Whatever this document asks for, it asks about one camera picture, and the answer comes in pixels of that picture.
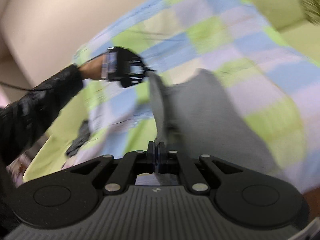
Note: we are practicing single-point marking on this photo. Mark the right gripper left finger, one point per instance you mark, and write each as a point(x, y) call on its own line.
point(146, 160)

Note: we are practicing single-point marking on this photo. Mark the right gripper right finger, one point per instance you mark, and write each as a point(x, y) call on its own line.
point(166, 162)

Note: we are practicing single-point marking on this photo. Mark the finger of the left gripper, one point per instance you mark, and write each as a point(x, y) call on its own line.
point(147, 70)

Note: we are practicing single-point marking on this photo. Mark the grey t-shirt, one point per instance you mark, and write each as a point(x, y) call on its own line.
point(199, 116)

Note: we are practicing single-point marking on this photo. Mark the black sleeved left forearm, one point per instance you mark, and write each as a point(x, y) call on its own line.
point(23, 122)

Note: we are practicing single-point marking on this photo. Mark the person's left hand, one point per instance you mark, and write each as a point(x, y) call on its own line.
point(92, 68)

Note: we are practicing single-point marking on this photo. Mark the dark grey garment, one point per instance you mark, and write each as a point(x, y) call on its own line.
point(82, 137)

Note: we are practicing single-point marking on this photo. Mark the checked blue green bedsheet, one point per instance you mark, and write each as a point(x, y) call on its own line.
point(273, 87)

